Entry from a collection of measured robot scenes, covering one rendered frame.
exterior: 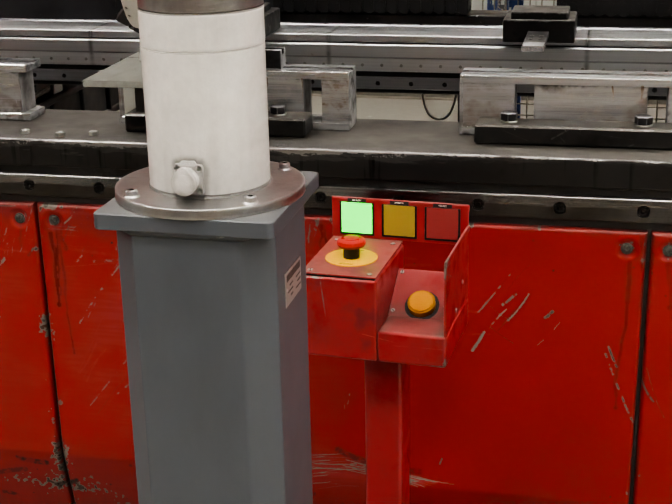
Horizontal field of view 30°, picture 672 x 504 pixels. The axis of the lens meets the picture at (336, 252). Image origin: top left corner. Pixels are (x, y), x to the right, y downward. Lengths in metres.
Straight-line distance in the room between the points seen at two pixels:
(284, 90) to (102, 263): 0.41
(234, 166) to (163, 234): 0.09
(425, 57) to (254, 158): 1.05
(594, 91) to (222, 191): 0.89
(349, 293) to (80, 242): 0.58
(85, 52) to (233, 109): 1.24
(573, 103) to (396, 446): 0.59
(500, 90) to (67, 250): 0.74
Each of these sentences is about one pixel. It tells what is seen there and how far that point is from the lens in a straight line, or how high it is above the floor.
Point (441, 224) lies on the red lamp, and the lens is 1.76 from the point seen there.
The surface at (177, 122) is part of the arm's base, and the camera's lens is 1.19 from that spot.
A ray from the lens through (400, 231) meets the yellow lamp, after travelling 1.78.
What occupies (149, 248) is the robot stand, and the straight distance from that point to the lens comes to 1.22.
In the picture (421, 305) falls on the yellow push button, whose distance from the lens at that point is 1.71.
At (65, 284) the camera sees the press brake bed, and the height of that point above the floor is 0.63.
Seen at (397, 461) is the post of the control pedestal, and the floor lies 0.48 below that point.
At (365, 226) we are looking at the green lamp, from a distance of 1.79.
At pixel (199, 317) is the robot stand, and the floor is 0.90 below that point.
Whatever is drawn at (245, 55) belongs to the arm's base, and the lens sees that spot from 1.19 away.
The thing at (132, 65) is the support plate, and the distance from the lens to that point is 1.95.
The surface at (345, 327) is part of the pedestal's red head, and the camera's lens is 1.68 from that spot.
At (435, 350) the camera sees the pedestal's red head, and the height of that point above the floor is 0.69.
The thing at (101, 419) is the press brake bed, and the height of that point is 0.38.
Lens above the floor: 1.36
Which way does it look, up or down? 19 degrees down
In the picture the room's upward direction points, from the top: 1 degrees counter-clockwise
